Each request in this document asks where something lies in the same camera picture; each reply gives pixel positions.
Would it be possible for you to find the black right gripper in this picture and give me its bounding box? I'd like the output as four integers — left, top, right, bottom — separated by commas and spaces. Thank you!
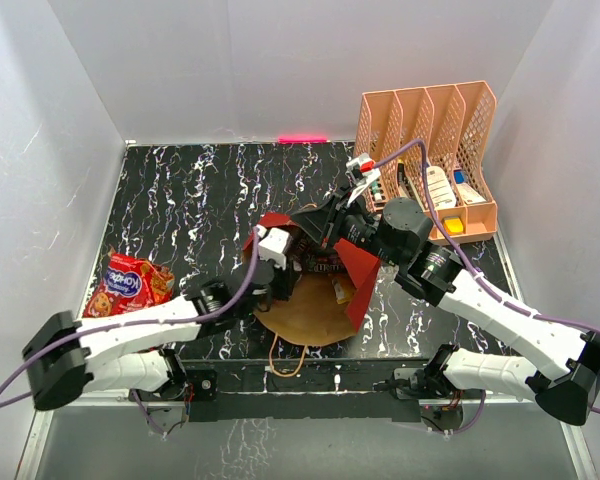
291, 184, 403, 268

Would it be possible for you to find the yellow M&M's pack lower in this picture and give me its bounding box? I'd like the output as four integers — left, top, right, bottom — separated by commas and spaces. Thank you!
331, 275, 355, 304

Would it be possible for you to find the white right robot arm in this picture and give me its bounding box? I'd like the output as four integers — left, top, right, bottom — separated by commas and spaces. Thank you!
291, 197, 600, 426

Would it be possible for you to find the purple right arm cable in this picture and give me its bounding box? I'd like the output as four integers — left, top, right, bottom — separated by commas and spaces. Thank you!
372, 138, 600, 436

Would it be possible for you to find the pink tape strip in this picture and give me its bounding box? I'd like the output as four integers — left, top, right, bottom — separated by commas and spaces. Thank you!
277, 134, 328, 144

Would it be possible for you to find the peach plastic file organizer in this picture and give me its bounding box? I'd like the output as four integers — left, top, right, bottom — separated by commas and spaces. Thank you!
354, 81, 498, 244

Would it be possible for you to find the purple M&M's pack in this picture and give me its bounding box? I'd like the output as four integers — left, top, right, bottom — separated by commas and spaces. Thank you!
292, 237, 346, 274

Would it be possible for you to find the red brown paper bag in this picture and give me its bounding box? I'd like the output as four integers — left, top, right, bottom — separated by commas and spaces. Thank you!
241, 202, 382, 378

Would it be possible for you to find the red candy bag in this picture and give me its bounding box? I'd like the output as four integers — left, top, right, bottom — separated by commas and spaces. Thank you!
82, 252, 175, 318

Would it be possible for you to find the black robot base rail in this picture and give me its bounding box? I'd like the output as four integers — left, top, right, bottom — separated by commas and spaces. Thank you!
129, 357, 486, 426

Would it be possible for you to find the white label card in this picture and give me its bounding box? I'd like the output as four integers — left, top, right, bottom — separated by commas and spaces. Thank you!
426, 165, 457, 210

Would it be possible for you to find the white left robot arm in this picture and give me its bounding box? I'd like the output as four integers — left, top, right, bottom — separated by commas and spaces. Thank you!
22, 260, 301, 411

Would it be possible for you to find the yellow sticky note block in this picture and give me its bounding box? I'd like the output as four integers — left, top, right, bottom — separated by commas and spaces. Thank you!
442, 216, 465, 236

